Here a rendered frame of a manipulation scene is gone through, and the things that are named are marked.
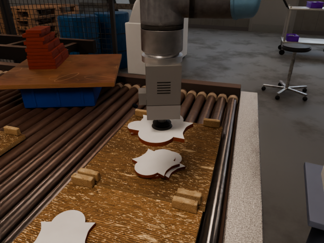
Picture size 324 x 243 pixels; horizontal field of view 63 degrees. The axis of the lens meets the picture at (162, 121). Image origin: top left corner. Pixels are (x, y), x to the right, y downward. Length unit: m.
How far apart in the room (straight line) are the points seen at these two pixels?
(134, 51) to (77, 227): 3.95
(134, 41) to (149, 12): 3.93
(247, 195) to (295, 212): 1.41
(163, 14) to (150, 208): 0.42
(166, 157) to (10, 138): 0.54
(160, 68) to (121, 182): 0.36
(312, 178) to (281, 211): 1.17
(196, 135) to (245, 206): 0.31
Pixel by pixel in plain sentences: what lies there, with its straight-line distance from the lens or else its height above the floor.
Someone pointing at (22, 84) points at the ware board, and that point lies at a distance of 1.20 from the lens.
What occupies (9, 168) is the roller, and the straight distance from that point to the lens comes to 0.90.
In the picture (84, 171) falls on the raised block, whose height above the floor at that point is 0.96.
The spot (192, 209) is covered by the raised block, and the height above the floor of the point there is 0.95.
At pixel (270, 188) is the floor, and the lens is 2.26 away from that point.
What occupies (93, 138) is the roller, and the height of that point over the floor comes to 0.92.
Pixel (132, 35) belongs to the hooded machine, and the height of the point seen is 0.68.
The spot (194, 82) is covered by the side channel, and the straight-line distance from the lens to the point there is 1.37.
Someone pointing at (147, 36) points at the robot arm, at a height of 1.32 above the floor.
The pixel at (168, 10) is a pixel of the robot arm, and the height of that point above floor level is 1.36.
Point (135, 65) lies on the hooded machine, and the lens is 4.47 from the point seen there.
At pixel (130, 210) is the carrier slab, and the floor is 0.94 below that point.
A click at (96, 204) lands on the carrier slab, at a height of 0.94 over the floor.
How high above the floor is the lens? 1.39
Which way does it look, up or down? 27 degrees down
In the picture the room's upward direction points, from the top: straight up
